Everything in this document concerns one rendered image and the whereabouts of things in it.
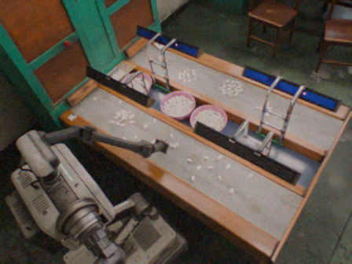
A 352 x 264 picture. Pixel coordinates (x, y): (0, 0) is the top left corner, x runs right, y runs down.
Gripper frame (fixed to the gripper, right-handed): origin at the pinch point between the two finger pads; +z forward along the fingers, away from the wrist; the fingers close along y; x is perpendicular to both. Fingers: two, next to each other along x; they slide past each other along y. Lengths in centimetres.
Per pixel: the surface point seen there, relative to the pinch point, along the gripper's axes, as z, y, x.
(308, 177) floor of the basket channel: 35, -85, -13
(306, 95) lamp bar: 28, -63, -60
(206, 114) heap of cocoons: 34.7, -3.8, -20.9
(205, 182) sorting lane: -1.0, -34.4, 10.0
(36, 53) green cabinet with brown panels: -41, 95, -28
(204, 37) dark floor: 208, 109, -72
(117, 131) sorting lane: -1.8, 43.2, 11.1
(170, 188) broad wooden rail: -15.3, -19.3, 19.2
